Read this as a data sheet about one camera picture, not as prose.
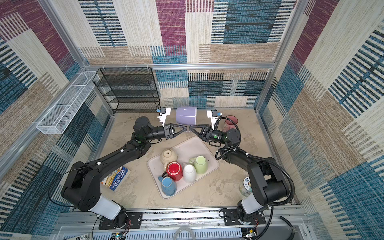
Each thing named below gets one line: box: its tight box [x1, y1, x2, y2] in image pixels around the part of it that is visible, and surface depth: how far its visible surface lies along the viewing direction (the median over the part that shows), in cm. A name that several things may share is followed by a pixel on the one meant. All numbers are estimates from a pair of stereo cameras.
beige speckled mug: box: [160, 148, 178, 172], surface depth 88 cm
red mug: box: [166, 161, 183, 182], surface depth 83 cm
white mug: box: [183, 164, 197, 183], surface depth 82 cm
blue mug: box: [157, 176, 177, 196], surface depth 79 cm
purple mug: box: [175, 106, 197, 126], surface depth 69 cm
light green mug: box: [189, 155, 208, 175], surface depth 85 cm
